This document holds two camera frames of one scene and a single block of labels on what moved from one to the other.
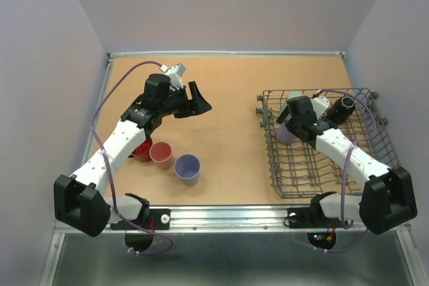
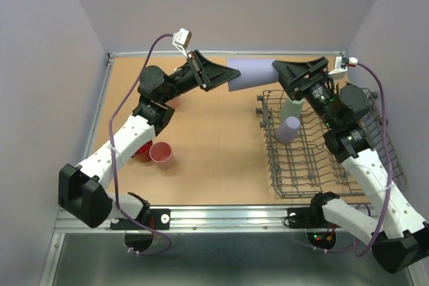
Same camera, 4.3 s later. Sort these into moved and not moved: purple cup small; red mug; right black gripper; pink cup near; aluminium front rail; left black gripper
Moved: left black gripper; right black gripper
Not moved: purple cup small; red mug; aluminium front rail; pink cup near
